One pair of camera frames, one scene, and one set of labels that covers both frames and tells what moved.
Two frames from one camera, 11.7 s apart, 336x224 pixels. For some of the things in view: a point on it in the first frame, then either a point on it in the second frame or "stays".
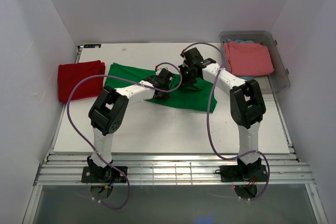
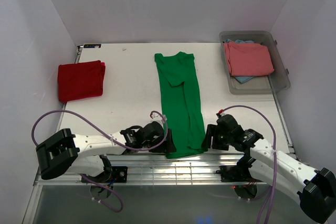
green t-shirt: (201, 96) to (184, 128)
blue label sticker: (93, 45) stays
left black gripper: (163, 98) to (165, 146)
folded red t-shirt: (70, 75) stays
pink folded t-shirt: (248, 59) stays
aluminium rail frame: (285, 169) stays
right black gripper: (185, 82) to (212, 130)
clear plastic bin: (254, 55) stays
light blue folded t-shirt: (247, 78) stays
